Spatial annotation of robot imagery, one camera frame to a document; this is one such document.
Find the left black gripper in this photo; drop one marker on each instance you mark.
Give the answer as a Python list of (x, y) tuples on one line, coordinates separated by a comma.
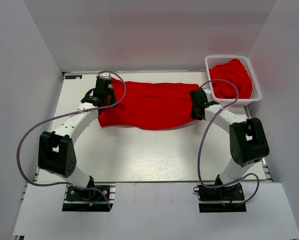
[(112, 93)]

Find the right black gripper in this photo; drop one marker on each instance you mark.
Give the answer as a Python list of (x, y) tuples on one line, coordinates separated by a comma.
[(193, 115)]

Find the red t shirt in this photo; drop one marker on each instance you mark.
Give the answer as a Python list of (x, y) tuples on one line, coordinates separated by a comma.
[(151, 106)]

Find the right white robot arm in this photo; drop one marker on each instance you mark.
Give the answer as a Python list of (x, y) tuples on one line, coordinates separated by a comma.
[(247, 139)]

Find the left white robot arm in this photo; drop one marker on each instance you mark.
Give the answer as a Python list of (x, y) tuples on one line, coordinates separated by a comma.
[(56, 152)]

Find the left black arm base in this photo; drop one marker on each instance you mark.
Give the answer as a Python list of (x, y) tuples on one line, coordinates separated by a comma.
[(74, 201)]

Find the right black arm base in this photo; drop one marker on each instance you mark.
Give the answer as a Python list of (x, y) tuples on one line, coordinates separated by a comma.
[(221, 200)]

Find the red t shirts pile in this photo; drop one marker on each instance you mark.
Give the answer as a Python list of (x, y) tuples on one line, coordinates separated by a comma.
[(235, 73)]

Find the blue table label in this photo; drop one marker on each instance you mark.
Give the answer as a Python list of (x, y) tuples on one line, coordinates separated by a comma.
[(73, 77)]

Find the white plastic basket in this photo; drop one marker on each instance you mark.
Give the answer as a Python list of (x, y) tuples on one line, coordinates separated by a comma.
[(213, 60)]

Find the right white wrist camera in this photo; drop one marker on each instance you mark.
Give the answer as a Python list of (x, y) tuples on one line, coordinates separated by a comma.
[(208, 92)]

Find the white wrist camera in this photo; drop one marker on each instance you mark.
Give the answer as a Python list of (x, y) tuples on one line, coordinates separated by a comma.
[(104, 75), (208, 92)]

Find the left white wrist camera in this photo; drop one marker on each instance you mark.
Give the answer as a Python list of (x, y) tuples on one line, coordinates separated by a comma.
[(104, 75)]

